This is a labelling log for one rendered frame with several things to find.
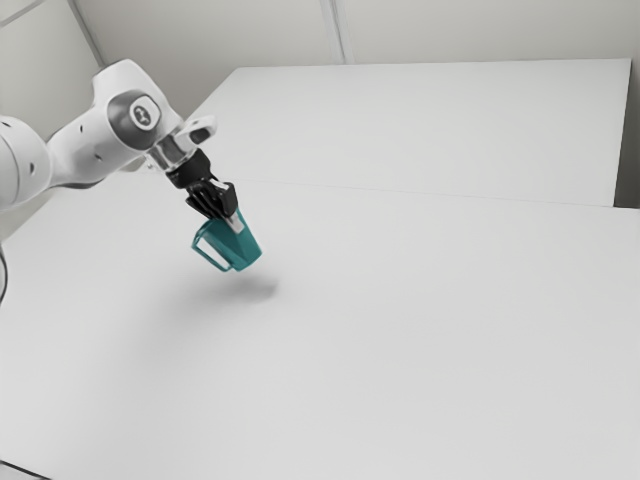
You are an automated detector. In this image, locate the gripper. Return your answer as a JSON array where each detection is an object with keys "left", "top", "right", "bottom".
[{"left": 165, "top": 151, "right": 246, "bottom": 235}]

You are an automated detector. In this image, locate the teal faceted mug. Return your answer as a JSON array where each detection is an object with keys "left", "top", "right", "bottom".
[{"left": 190, "top": 207, "right": 263, "bottom": 273}]

